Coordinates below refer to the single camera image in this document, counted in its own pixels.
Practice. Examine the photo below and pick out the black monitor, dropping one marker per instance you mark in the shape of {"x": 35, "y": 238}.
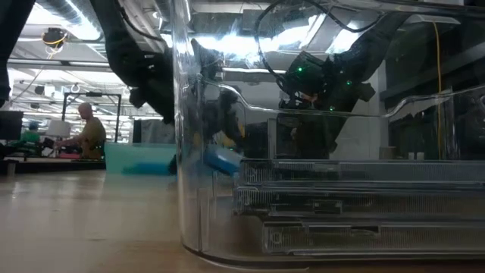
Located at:
{"x": 10, "y": 125}

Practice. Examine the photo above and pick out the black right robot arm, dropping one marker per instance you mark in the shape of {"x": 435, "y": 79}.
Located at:
{"x": 363, "y": 57}

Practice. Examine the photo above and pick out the teal translucent plastic bin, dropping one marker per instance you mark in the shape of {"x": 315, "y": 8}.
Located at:
{"x": 140, "y": 151}

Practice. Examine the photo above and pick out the pink flat object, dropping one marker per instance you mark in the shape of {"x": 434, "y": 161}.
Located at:
{"x": 71, "y": 155}

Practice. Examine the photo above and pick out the black metal frame stand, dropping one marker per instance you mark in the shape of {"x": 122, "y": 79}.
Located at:
{"x": 94, "y": 94}

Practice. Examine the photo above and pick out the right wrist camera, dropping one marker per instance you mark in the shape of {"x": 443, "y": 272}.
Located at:
{"x": 295, "y": 103}

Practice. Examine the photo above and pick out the dark background table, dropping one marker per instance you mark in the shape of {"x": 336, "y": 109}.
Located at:
{"x": 57, "y": 165}

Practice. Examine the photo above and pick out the ceiling light strip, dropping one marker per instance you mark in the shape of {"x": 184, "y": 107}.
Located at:
{"x": 57, "y": 63}

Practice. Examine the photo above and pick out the grey cloth cover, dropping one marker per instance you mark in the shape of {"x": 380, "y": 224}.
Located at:
{"x": 155, "y": 130}

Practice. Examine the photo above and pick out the clear plastic bin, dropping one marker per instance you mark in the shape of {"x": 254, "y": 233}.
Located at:
{"x": 197, "y": 189}

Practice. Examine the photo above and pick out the blue disc case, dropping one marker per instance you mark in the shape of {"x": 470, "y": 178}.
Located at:
{"x": 148, "y": 169}
{"x": 223, "y": 161}

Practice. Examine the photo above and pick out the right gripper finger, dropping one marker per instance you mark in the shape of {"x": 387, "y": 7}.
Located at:
{"x": 314, "y": 146}

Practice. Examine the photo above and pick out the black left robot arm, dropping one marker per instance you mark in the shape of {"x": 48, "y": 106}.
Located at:
{"x": 132, "y": 57}

